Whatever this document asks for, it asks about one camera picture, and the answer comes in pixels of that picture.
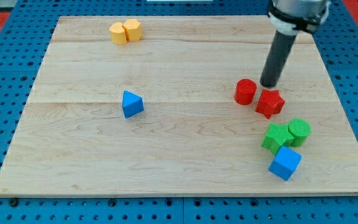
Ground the red cylinder block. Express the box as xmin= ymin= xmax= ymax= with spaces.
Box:
xmin=234 ymin=79 xmax=257 ymax=105

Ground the red star block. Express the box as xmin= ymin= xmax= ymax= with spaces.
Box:
xmin=255 ymin=89 xmax=285 ymax=119

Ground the green star block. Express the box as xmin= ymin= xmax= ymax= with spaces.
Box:
xmin=261 ymin=123 xmax=295 ymax=155

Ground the wooden board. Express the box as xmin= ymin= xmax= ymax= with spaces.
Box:
xmin=0 ymin=16 xmax=358 ymax=198

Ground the blue triangle block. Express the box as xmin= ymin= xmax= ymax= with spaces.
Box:
xmin=122 ymin=90 xmax=144 ymax=119

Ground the yellow hexagon block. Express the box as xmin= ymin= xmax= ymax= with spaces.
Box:
xmin=123 ymin=19 xmax=142 ymax=41

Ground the yellow half-round block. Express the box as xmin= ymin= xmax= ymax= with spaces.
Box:
xmin=109 ymin=22 xmax=127 ymax=45

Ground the blue cube block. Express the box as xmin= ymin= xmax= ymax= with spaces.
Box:
xmin=268 ymin=146 xmax=302 ymax=180

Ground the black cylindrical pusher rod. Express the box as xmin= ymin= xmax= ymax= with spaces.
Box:
xmin=260 ymin=31 xmax=296 ymax=88

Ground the green cylinder block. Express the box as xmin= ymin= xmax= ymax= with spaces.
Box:
xmin=288 ymin=118 xmax=311 ymax=147

